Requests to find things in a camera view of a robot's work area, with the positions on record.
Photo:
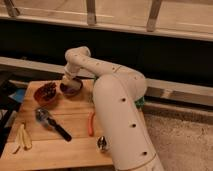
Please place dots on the ice cream scoop black handle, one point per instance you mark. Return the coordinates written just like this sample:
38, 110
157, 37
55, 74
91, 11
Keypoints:
43, 116

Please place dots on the green plastic tray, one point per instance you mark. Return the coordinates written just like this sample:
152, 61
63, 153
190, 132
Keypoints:
140, 102

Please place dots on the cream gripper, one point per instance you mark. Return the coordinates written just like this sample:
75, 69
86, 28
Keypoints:
71, 72

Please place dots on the orange carrot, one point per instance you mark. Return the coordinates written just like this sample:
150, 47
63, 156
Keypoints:
90, 124

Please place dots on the brown bowl with contents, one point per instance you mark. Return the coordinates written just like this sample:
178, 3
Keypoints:
45, 94

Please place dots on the blue object at left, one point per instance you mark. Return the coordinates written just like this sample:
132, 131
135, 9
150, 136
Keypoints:
19, 95

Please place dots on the purple bowl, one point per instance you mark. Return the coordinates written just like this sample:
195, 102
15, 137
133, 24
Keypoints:
77, 84

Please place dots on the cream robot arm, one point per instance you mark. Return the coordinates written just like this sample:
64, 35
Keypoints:
115, 92

